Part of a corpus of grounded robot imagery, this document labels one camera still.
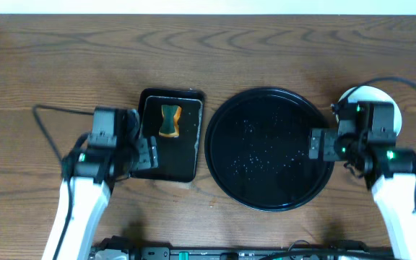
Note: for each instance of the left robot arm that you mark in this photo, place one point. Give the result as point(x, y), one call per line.
point(88, 178)

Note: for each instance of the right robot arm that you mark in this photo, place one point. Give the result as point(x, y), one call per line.
point(389, 174)

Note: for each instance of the light blue plate front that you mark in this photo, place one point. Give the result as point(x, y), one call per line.
point(368, 93)

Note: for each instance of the black round serving tray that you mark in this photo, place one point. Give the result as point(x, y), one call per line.
point(256, 147)

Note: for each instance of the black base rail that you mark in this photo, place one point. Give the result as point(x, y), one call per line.
point(122, 248)

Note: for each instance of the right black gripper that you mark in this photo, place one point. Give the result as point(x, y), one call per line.
point(330, 136)

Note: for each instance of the black rectangular water tray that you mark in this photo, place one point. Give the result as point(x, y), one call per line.
point(176, 157)

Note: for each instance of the orange green scrub sponge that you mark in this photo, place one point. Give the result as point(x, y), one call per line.
point(170, 117)

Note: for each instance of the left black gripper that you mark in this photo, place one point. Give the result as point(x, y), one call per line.
point(149, 152)

